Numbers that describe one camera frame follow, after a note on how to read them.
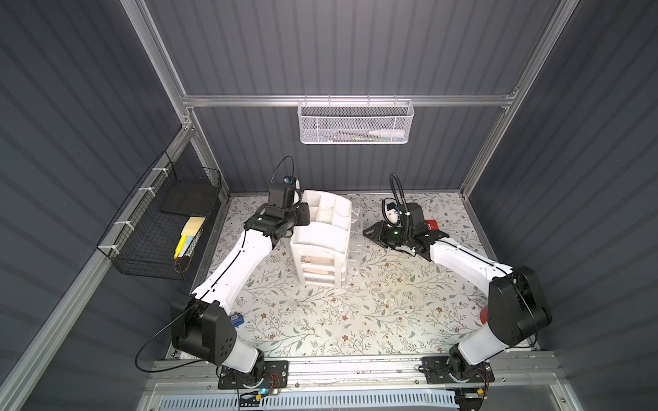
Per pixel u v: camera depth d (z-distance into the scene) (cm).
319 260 80
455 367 66
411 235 68
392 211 80
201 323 41
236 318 81
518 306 45
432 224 109
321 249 74
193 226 76
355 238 85
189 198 84
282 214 61
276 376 72
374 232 81
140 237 68
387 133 88
